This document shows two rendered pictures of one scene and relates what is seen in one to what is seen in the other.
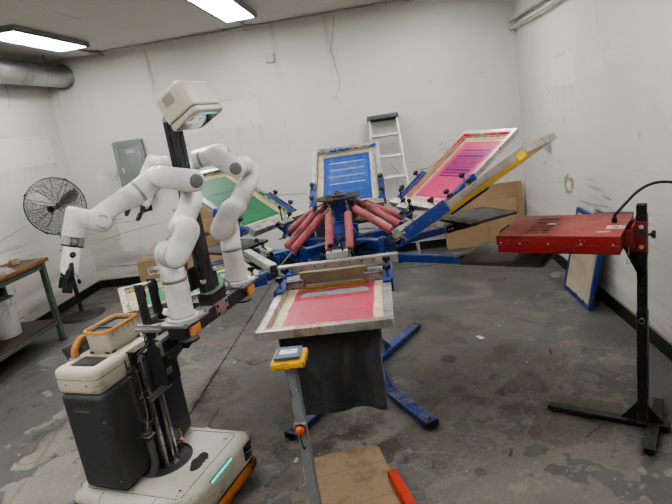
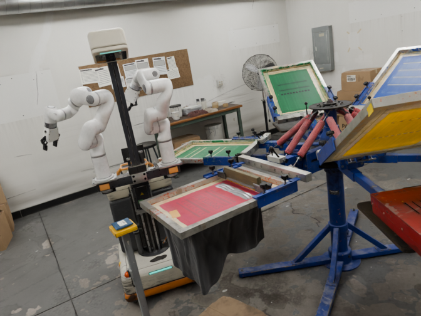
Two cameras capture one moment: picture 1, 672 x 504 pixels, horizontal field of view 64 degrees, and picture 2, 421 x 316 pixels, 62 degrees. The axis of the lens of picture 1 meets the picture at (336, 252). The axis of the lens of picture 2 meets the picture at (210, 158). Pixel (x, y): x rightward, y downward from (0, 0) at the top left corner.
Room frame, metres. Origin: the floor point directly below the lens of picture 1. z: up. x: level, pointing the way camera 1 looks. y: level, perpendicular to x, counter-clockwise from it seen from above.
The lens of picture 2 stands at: (1.29, -1.59, 1.81)
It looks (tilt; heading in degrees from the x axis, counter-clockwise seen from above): 16 degrees down; 54
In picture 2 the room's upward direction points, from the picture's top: 10 degrees counter-clockwise
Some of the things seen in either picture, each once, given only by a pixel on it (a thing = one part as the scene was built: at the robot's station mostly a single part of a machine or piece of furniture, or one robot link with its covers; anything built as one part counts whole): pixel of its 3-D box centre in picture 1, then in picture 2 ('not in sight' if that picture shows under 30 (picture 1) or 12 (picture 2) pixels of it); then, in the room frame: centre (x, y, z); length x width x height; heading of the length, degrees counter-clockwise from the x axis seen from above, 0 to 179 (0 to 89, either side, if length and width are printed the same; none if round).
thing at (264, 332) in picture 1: (331, 298); (215, 195); (2.46, 0.05, 0.97); 0.79 x 0.58 x 0.04; 173
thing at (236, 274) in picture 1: (232, 265); (166, 151); (2.42, 0.49, 1.21); 0.16 x 0.13 x 0.15; 68
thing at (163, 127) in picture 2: (227, 233); (161, 129); (2.41, 0.48, 1.37); 0.13 x 0.10 x 0.16; 171
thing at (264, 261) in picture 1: (211, 266); (224, 141); (3.15, 0.76, 1.05); 1.08 x 0.61 x 0.23; 113
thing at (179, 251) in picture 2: (333, 370); (181, 247); (2.17, 0.09, 0.74); 0.45 x 0.03 x 0.43; 83
